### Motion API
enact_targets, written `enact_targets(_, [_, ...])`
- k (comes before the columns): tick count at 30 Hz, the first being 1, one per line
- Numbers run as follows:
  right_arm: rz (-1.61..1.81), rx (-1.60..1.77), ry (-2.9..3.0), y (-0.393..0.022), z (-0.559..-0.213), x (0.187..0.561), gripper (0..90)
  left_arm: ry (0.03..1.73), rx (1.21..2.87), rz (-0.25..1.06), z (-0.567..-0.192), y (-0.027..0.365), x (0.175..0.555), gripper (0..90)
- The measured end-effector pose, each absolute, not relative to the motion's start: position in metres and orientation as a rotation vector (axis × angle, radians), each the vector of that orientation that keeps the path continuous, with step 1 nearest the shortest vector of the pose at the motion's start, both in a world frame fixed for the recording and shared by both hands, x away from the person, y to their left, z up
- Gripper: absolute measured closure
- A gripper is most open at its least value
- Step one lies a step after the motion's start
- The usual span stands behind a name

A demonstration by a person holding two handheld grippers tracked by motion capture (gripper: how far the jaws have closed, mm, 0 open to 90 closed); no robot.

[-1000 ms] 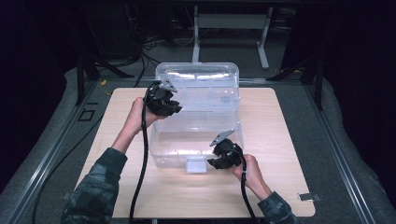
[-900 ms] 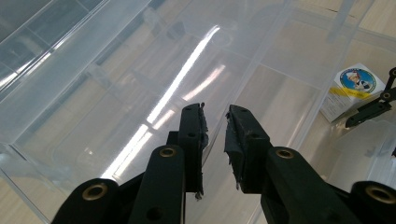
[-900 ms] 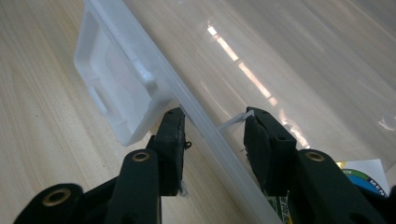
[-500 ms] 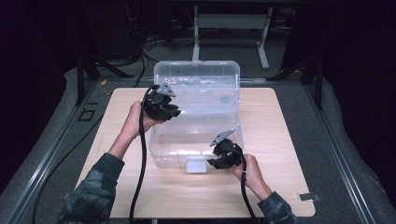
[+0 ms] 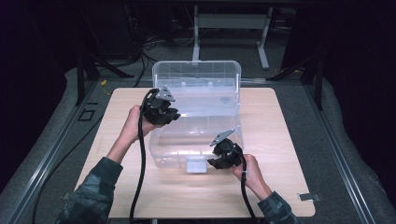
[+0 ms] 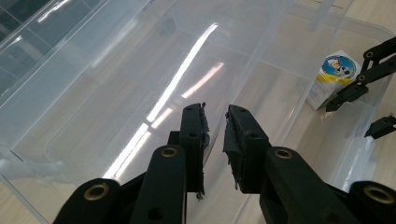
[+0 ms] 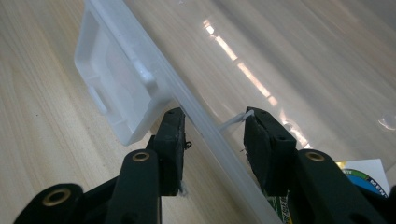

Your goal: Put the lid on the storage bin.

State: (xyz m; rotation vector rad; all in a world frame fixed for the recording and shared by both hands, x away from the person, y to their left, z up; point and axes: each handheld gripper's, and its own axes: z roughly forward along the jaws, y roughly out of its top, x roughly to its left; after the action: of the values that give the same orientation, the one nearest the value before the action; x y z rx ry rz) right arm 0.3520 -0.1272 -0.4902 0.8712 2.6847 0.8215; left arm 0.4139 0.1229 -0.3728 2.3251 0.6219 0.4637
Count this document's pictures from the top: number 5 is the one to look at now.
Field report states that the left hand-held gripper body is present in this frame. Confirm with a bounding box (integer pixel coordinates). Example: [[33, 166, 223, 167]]
[[141, 86, 176, 125]]

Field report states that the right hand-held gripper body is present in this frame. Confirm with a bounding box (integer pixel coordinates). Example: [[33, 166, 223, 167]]
[[208, 129, 244, 169]]

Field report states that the clear plastic storage box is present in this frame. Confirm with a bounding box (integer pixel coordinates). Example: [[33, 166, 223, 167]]
[[148, 60, 245, 174]]

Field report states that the person's left hand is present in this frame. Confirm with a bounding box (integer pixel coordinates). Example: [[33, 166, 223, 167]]
[[122, 105, 163, 145]]

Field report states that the person's right hand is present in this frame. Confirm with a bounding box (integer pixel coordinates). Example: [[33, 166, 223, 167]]
[[230, 154, 265, 192]]

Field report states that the black metal stand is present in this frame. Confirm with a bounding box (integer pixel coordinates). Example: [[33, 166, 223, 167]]
[[75, 50, 135, 106], [266, 55, 325, 110]]

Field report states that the grey metal clip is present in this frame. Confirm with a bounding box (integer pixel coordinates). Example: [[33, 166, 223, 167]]
[[296, 192, 322, 202]]

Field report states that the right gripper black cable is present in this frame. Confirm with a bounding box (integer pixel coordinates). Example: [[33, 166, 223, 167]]
[[238, 155, 258, 219]]

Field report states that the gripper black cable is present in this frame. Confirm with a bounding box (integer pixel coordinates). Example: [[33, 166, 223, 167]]
[[238, 155, 258, 219], [129, 88, 161, 224]]

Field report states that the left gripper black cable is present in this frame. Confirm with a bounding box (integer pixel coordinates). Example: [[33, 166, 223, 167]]
[[129, 88, 161, 224]]

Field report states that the bundle of black cables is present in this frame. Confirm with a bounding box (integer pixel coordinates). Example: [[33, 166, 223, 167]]
[[123, 5, 194, 89]]

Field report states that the white metal table frame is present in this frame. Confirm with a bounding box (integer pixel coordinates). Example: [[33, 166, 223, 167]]
[[191, 4, 275, 70]]

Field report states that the aluminium rail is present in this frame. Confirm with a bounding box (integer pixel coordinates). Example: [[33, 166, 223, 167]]
[[5, 79, 101, 224], [302, 83, 378, 224]]

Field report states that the black floor cable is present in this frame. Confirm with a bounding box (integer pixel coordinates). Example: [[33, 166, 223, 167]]
[[31, 114, 106, 224]]

